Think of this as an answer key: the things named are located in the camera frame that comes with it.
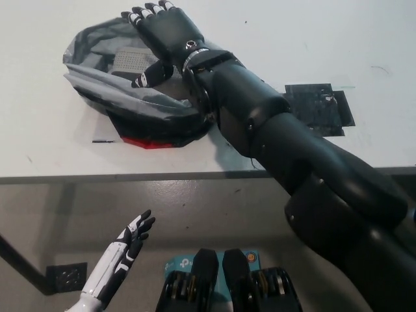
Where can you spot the grey rectangular perforated container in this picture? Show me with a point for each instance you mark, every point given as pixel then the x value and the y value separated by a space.
pixel 130 60

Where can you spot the grey and black plastic bag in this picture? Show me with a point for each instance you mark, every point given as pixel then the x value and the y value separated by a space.
pixel 97 91

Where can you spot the black diagonal table leg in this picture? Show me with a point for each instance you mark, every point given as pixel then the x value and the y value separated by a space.
pixel 22 263

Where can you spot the black tape patch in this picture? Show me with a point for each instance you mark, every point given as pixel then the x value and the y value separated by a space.
pixel 312 107

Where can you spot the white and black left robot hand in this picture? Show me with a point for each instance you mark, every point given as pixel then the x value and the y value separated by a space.
pixel 117 260

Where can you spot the thin black tape strip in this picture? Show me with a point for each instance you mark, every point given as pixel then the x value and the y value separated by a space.
pixel 103 141

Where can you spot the black floor plate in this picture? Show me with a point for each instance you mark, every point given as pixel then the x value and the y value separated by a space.
pixel 65 276

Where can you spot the black robot feet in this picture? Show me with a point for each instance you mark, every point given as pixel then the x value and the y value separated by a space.
pixel 234 286

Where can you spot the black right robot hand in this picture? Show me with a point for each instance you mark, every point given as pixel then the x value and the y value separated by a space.
pixel 169 32

